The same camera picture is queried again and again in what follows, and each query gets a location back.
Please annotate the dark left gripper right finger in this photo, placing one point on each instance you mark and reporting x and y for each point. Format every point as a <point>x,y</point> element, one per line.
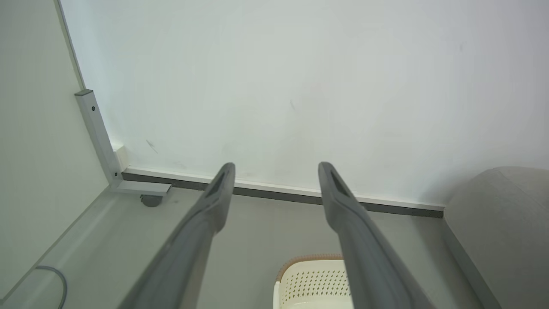
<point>364,249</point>

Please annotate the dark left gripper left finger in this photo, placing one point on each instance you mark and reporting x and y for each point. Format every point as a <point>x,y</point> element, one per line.
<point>188,244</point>

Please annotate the beige perforated laundry basket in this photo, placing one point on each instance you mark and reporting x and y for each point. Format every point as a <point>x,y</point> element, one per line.
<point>309,283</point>

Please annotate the dark grey round foot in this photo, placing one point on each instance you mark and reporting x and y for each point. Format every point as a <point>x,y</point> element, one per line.
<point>151,200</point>

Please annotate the dark grey baseboard strip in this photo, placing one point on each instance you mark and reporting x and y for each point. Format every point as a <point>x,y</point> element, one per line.
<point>279,195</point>

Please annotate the grey metal frame bracket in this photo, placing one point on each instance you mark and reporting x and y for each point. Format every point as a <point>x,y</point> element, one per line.
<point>99,137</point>

